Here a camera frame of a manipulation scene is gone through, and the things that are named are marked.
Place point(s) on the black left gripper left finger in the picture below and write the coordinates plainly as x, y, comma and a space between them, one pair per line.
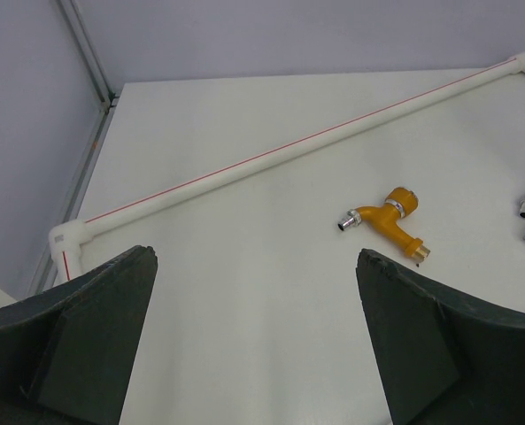
66, 355

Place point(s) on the orange faucet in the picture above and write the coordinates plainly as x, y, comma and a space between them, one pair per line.
400, 203

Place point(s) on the white pipe frame rack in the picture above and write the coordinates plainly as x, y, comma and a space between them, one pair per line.
209, 132

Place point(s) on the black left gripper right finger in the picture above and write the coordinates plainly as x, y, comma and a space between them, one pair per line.
444, 357

